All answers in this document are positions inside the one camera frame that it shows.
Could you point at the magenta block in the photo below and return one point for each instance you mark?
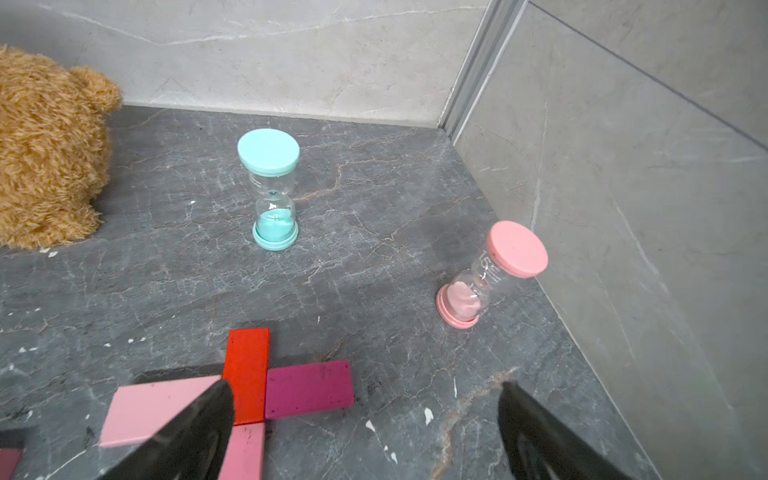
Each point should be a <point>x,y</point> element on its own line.
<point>310,388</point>

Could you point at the pink sand timer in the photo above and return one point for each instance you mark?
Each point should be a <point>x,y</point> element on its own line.
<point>512,253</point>

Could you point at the red block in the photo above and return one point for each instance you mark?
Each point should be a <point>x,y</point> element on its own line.
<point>245,369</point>

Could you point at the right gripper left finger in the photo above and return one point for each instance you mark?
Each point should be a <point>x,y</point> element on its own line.
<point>192,445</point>

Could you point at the light pink block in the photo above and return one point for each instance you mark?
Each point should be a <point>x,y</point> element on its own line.
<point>245,453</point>
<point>9,460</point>
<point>139,411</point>

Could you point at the light pink block top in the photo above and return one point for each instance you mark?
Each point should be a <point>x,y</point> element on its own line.
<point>139,411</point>

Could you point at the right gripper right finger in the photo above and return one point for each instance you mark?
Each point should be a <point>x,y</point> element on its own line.
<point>539,446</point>

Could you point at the teal sand timer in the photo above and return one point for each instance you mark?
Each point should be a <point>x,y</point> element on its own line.
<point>270,157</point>

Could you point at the brown teddy bear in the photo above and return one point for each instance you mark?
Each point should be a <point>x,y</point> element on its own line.
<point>55,149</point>

